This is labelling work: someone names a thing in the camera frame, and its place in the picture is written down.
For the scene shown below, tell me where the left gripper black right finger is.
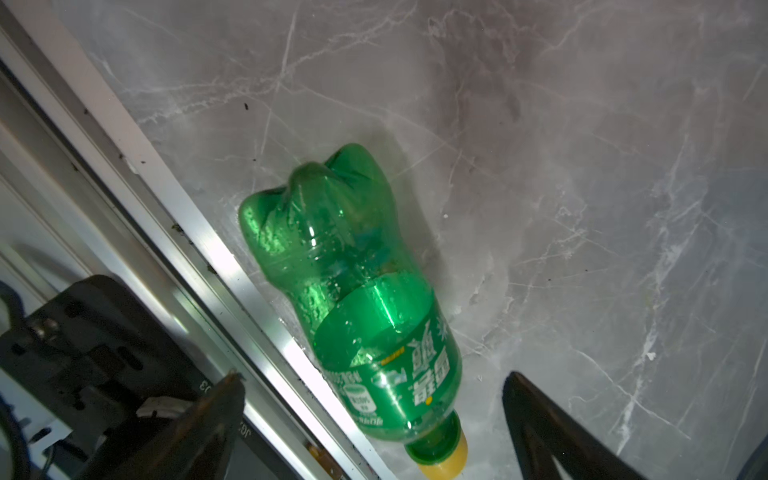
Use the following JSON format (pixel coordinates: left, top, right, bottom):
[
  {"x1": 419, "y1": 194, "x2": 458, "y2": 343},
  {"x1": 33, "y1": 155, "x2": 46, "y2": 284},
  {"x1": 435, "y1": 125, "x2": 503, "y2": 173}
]
[{"x1": 502, "y1": 371, "x2": 642, "y2": 479}]

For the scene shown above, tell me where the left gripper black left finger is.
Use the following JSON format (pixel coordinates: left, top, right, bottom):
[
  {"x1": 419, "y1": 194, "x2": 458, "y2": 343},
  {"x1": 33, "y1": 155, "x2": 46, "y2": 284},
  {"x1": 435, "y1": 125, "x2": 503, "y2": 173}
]
[{"x1": 89, "y1": 373, "x2": 245, "y2": 479}]

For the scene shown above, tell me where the green bottle lying yellow cap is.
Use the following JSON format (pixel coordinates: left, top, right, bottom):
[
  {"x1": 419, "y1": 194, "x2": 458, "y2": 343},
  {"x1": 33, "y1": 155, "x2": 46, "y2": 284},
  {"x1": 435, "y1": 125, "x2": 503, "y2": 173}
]
[{"x1": 238, "y1": 144, "x2": 469, "y2": 479}]

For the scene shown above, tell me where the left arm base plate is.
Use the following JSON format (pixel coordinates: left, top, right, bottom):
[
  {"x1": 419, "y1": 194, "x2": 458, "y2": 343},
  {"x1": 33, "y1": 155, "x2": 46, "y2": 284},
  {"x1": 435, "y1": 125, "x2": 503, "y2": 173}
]
[{"x1": 1, "y1": 275, "x2": 215, "y2": 479}]

